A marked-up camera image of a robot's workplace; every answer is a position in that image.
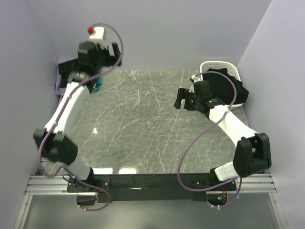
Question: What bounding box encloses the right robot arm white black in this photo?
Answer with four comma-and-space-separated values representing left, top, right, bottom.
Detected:
174, 80, 272, 190

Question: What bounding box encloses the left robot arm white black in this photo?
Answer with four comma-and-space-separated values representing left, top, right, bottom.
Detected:
33, 41, 123, 192

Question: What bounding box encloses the black t-shirt in basket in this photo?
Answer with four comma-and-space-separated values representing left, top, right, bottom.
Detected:
203, 68, 249, 105

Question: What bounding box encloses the folded teal t-shirt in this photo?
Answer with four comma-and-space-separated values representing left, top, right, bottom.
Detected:
91, 78, 102, 93

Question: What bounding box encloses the white perforated laundry basket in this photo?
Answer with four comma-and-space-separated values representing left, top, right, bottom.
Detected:
199, 61, 244, 111

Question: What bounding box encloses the folded lavender t-shirt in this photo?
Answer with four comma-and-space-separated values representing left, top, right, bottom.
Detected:
55, 57, 78, 96

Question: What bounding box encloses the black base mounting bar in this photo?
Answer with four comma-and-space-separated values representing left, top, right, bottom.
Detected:
66, 173, 240, 207

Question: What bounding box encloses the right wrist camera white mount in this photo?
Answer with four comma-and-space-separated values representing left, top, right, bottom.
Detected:
190, 74, 203, 83

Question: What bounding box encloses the aluminium extrusion rail frame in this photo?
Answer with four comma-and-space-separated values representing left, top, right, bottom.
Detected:
13, 96, 288, 229

